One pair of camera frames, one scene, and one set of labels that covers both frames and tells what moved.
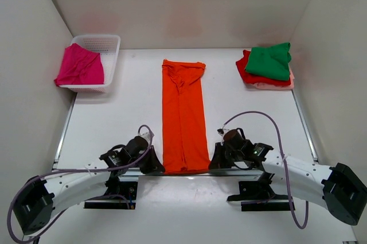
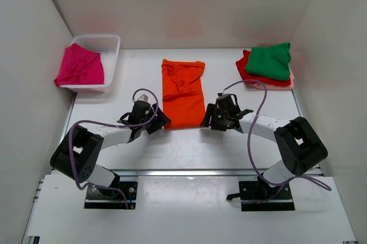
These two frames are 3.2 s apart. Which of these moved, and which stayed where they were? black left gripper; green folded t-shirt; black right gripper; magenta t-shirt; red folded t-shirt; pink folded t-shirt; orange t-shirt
Moved: orange t-shirt; black left gripper; black right gripper
Stayed: red folded t-shirt; green folded t-shirt; pink folded t-shirt; magenta t-shirt
